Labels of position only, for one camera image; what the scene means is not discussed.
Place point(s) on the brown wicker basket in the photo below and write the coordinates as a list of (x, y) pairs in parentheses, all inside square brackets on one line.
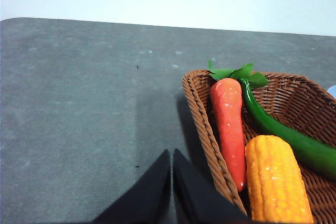
[(297, 103)]

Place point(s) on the yellow toy corn cob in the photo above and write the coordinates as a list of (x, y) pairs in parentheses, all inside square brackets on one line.
[(276, 187)]

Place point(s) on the blue round plate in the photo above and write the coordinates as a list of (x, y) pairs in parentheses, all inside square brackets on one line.
[(332, 91)]

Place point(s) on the orange toy carrot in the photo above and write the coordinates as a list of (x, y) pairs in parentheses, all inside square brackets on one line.
[(228, 116)]

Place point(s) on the green toy chili pepper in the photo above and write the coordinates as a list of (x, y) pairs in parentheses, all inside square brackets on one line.
[(322, 158)]

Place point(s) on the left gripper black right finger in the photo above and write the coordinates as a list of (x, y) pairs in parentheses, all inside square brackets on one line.
[(197, 200)]

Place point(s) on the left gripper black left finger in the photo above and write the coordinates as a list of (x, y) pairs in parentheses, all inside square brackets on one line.
[(149, 201)]

